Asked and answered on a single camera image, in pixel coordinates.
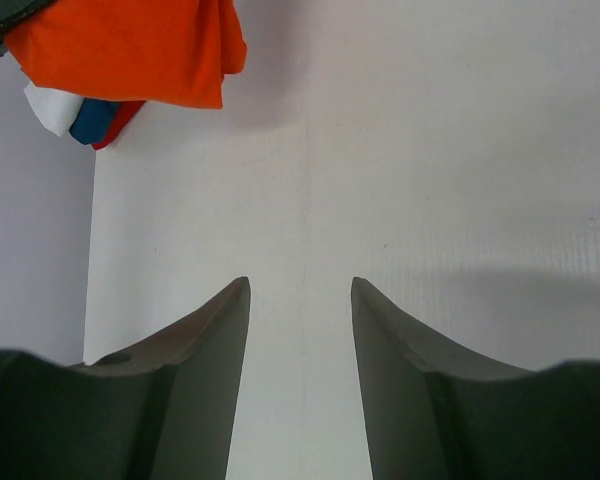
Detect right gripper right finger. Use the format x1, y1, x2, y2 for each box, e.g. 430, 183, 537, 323
351, 278, 600, 479

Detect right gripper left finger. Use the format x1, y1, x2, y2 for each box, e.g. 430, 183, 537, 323
0, 277, 251, 479

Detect orange t-shirt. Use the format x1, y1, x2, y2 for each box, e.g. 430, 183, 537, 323
5, 0, 247, 109

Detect blue folded t-shirt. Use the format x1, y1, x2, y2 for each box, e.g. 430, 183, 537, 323
69, 99, 122, 145

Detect red folded t-shirt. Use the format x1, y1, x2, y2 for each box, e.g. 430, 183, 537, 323
92, 101, 145, 151

